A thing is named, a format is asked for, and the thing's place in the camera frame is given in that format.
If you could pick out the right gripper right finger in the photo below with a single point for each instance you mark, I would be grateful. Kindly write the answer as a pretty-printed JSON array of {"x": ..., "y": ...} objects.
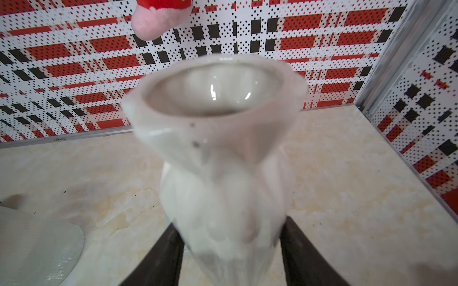
[{"x": 303, "y": 264}]

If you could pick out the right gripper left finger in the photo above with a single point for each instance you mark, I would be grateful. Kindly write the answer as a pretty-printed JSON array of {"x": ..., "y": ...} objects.
[{"x": 162, "y": 265}]

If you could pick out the hanging pink plush toy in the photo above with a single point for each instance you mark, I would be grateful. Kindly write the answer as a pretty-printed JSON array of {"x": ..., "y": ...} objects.
[{"x": 152, "y": 18}]

